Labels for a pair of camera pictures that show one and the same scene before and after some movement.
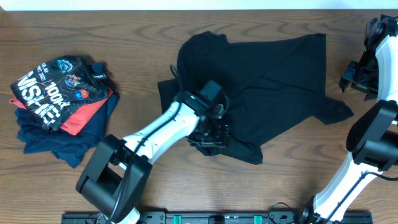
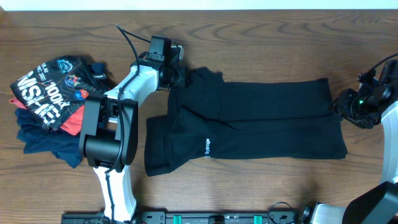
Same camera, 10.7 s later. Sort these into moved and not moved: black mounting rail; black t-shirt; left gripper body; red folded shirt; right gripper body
Moved: right gripper body; black t-shirt; left gripper body
Not moved: red folded shirt; black mounting rail
